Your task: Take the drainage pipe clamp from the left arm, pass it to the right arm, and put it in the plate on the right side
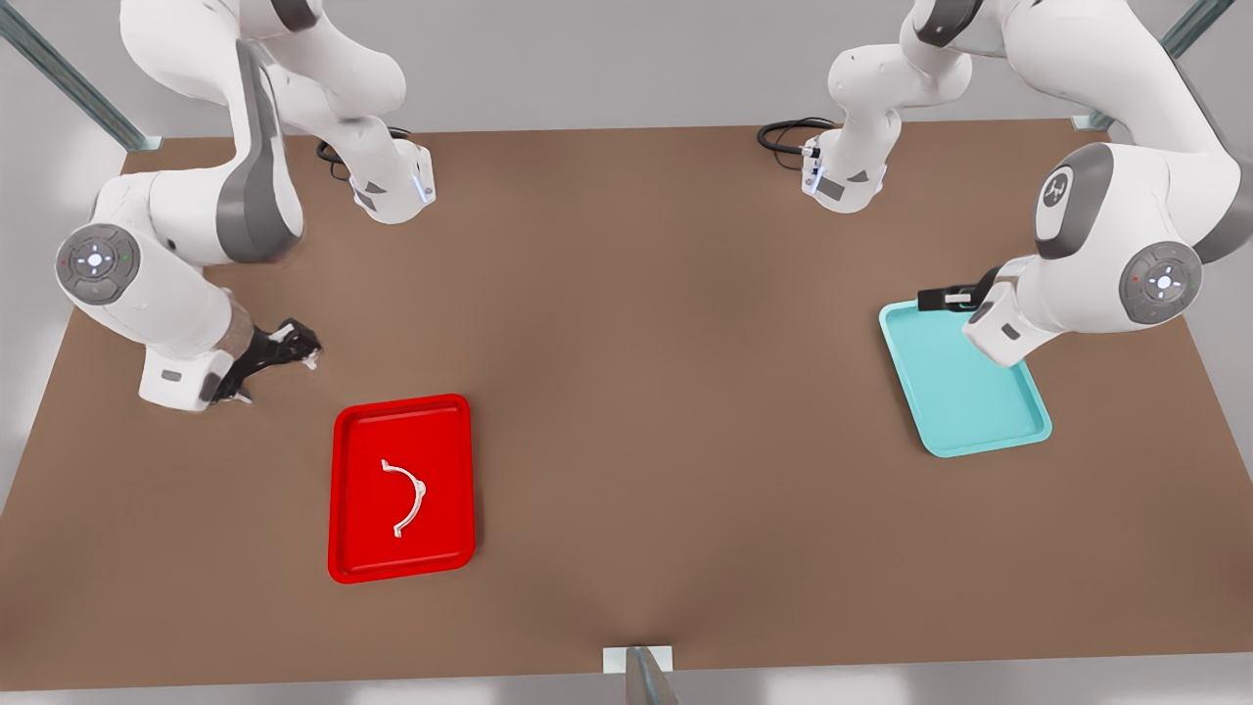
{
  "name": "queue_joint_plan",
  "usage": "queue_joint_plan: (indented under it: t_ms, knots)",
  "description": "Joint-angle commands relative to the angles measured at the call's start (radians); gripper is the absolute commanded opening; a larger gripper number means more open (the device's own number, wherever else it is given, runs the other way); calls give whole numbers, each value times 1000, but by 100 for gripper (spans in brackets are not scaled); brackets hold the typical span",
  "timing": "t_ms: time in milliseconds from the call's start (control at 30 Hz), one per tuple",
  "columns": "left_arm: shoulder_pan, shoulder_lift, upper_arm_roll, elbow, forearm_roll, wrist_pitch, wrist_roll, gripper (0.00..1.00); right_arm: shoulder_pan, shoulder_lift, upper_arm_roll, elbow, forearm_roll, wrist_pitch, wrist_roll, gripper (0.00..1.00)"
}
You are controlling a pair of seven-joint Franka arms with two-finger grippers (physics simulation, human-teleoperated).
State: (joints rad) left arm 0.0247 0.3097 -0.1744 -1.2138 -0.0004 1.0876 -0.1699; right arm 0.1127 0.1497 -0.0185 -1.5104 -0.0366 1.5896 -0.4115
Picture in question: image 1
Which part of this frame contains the white curved pipe clamp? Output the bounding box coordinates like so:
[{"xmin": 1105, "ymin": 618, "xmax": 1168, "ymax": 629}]
[{"xmin": 380, "ymin": 457, "xmax": 430, "ymax": 540}]

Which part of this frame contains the silver frame post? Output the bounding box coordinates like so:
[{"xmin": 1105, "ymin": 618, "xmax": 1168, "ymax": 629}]
[
  {"xmin": 0, "ymin": 0, "xmax": 163, "ymax": 154},
  {"xmin": 602, "ymin": 644, "xmax": 682, "ymax": 705},
  {"xmin": 1071, "ymin": 0, "xmax": 1240, "ymax": 133}
]

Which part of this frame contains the teal rectangular tray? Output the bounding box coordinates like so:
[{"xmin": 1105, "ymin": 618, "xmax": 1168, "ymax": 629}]
[{"xmin": 878, "ymin": 299, "xmax": 1053, "ymax": 459}]

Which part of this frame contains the black cable loop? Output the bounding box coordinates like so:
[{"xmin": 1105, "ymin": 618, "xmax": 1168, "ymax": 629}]
[
  {"xmin": 315, "ymin": 125, "xmax": 413, "ymax": 183},
  {"xmin": 757, "ymin": 117, "xmax": 840, "ymax": 173}
]

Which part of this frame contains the red rectangular tray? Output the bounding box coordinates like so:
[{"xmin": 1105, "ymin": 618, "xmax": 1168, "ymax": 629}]
[{"xmin": 328, "ymin": 394, "xmax": 478, "ymax": 585}]

